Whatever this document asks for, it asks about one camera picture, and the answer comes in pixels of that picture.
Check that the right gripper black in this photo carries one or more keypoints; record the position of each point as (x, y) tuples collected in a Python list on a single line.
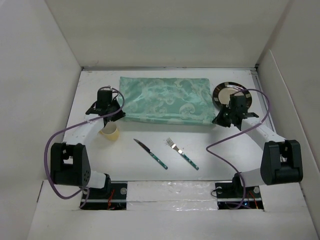
[(219, 120)]

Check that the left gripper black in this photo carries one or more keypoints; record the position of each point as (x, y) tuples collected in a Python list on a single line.
[(117, 116)]

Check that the yellow mug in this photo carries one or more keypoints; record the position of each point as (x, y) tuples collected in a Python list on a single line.
[(110, 131)]

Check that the green patterned cloth placemat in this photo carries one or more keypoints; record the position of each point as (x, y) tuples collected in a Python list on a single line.
[(175, 101)]

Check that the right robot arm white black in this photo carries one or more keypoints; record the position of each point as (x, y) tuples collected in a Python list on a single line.
[(281, 158)]

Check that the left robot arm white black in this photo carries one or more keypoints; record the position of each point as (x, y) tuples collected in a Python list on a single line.
[(69, 160)]

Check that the dark rimmed dinner plate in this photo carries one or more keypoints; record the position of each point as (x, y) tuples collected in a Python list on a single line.
[(221, 94)]

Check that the knife with green handle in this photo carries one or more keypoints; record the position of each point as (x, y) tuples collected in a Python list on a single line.
[(151, 154)]

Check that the fork with green handle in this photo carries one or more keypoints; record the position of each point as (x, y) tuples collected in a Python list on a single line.
[(181, 153)]

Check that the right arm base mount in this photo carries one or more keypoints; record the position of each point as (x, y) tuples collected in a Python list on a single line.
[(229, 195)]

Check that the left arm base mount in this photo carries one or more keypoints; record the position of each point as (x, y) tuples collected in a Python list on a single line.
[(114, 198)]

